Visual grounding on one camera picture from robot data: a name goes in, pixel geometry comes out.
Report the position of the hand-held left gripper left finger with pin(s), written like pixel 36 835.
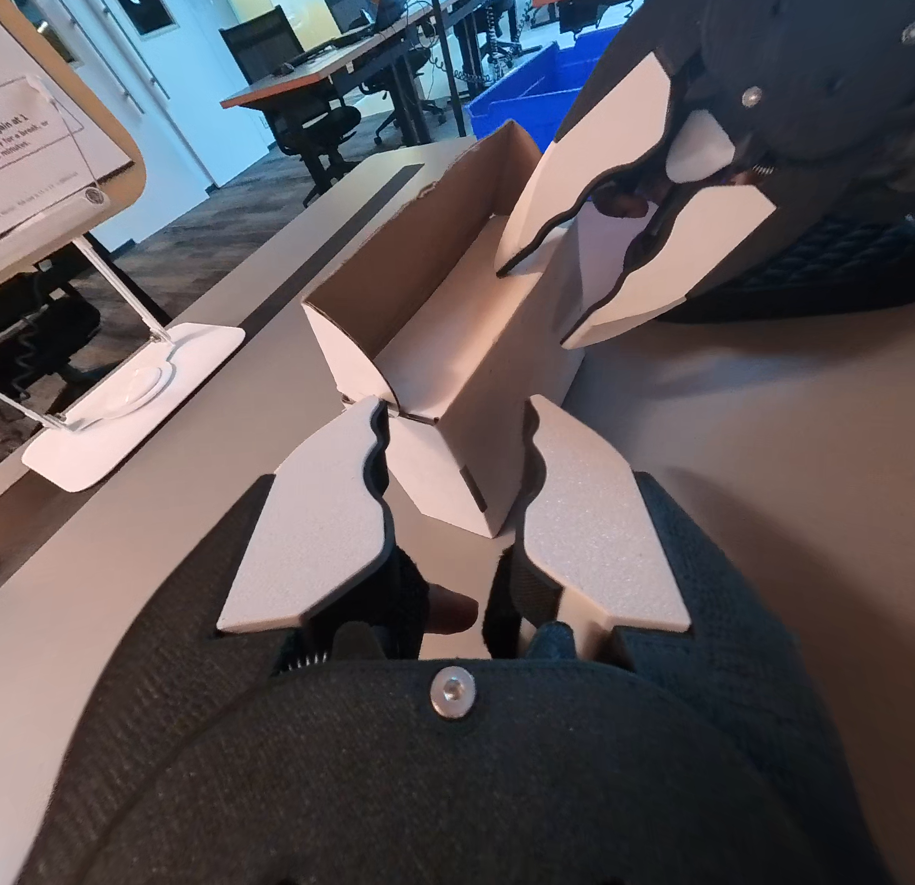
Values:
pixel 307 535

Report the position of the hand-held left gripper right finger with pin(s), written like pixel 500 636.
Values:
pixel 600 542

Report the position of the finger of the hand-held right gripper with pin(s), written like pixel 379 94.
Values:
pixel 593 135
pixel 693 249

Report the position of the blue plastic bin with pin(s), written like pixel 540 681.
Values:
pixel 515 99

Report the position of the white cardboard box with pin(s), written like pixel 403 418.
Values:
pixel 443 342

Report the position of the grey desk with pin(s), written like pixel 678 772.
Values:
pixel 750 413

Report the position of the person's right hand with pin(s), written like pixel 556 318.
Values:
pixel 622 200

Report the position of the person's left hand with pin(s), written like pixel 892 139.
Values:
pixel 450 606

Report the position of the black wrist rest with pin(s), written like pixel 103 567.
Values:
pixel 822 270

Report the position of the white sign stand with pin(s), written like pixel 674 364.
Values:
pixel 179 356

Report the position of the black laptop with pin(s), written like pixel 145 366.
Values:
pixel 389 3

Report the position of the black keyboard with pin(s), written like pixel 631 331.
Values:
pixel 318 50

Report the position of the wooden sign board with paper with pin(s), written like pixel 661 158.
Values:
pixel 43 149

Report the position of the black wall poster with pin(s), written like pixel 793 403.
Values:
pixel 139 3

